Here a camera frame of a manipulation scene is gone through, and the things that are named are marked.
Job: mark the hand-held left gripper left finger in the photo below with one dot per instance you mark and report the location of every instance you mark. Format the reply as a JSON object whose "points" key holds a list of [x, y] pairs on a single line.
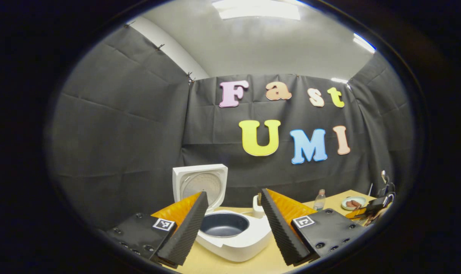
{"points": [[186, 236]]}

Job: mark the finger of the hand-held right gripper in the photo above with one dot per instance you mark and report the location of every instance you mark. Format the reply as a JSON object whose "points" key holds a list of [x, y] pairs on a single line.
{"points": [[375, 203]]}

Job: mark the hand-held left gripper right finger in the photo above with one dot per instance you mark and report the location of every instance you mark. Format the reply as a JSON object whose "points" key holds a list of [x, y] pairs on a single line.
{"points": [[283, 236]]}

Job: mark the white rice cooker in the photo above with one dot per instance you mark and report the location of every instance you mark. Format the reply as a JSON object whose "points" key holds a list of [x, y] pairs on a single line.
{"points": [[238, 247]]}

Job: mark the pale green plate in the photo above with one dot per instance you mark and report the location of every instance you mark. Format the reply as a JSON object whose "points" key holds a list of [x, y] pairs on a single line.
{"points": [[361, 200]]}

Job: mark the red meat slice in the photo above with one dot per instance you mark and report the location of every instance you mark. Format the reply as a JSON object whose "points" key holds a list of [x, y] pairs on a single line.
{"points": [[356, 203], [350, 204]]}

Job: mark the white toaster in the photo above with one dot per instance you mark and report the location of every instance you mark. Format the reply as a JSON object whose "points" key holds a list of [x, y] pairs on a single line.
{"points": [[257, 209]]}

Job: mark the clear plastic bottle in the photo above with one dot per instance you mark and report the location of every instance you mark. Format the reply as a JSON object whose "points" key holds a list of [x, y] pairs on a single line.
{"points": [[319, 201]]}

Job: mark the black backdrop cloth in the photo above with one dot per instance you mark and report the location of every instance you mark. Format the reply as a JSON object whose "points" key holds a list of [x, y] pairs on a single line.
{"points": [[120, 133]]}

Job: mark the small ceiling light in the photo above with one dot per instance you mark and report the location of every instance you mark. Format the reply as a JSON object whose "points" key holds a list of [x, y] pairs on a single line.
{"points": [[363, 42]]}

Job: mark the large ceiling light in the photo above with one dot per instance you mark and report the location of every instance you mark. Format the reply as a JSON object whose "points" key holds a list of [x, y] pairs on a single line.
{"points": [[257, 9]]}

